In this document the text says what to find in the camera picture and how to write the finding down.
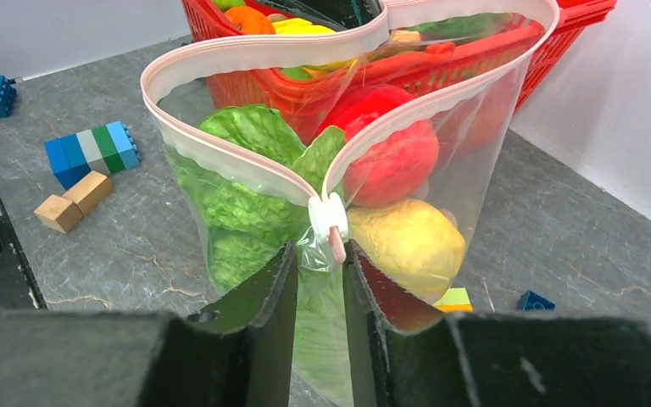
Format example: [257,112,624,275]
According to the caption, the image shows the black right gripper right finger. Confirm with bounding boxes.
[343,242,651,406]

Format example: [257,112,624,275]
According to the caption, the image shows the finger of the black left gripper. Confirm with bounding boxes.
[258,0,383,30]

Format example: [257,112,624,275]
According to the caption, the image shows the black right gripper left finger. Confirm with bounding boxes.
[0,243,298,406]

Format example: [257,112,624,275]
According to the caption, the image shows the orange fruit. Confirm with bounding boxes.
[225,6,276,35]

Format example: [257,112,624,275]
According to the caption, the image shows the yellow lemon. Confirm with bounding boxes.
[347,198,466,304]

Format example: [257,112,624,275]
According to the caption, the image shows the clear zip top bag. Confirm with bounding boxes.
[140,1,560,406]

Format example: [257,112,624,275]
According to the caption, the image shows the green romaine lettuce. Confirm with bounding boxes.
[166,104,353,406]

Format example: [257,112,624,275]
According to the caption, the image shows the red tomato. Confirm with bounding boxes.
[318,84,439,208]

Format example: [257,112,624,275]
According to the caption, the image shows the yellow banana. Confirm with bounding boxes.
[271,18,335,36]

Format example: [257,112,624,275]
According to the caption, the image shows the yellow orange toy block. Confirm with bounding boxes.
[433,287,474,313]

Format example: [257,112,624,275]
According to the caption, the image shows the red plastic basket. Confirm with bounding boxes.
[206,1,615,138]

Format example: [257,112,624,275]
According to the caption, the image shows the dark blue toy block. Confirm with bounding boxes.
[515,290,556,311]

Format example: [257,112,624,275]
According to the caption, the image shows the small wooden block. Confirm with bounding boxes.
[34,194,84,233]
[63,171,114,215]

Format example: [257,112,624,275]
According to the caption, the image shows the blue green stacked blocks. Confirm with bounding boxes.
[44,121,142,190]

